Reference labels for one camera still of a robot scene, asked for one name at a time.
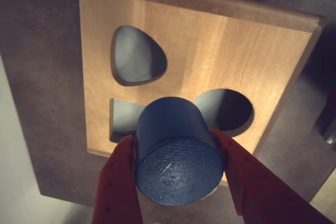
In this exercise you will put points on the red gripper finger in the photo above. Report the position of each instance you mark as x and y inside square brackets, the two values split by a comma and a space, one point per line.
[262, 192]
[118, 190]

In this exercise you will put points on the wooden shape sorter box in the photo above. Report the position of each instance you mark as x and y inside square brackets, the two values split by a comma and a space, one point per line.
[223, 51]

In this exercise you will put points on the blue cylinder block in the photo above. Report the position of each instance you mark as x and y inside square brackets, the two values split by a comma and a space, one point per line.
[173, 155]

